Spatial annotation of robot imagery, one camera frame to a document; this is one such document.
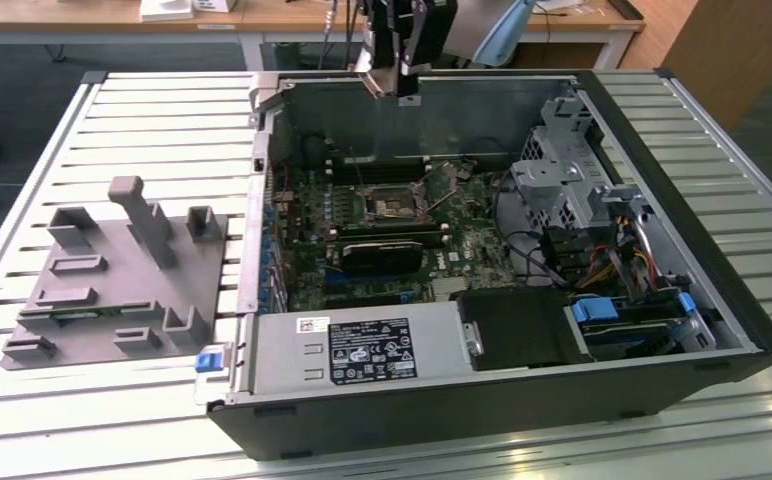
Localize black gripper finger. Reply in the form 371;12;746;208
396;0;438;96
365;0;397;69

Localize silver CPU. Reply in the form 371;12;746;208
356;67;401;101

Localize thin metal locking lever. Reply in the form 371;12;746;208
426;187;460;209

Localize CPU socket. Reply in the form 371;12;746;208
356;182;428;222

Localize wooden desk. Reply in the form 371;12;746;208
0;0;647;71

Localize silver drive cage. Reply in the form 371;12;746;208
506;96;658;236

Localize plain white box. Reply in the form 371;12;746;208
137;0;199;23

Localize green motherboard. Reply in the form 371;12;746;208
261;157;518;314

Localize black graphics card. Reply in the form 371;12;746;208
327;239;426;277

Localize silver chipset heatsink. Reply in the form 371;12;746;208
430;278;468;302

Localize wooden cabinet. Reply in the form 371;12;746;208
615;0;772;132

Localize black plastic shroud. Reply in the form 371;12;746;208
452;287;592;374

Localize blue disk carrier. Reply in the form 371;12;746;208
568;291;698;329

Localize grey parts rack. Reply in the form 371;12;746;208
0;174;231;372

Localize silver power supply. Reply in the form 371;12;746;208
241;305;482;404

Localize black disk drive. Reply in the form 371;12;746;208
582;322;678;360

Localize silver disk bay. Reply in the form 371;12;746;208
562;287;720;364

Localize green RAM stick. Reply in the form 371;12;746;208
49;305;148;319

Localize black PC case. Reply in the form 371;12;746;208
203;68;772;461

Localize grey case bracket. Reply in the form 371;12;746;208
247;72;288;132

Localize yellow red power wires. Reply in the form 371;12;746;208
575;214;664;301

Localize dark grey flat cable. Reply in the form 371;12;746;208
608;244;651;304

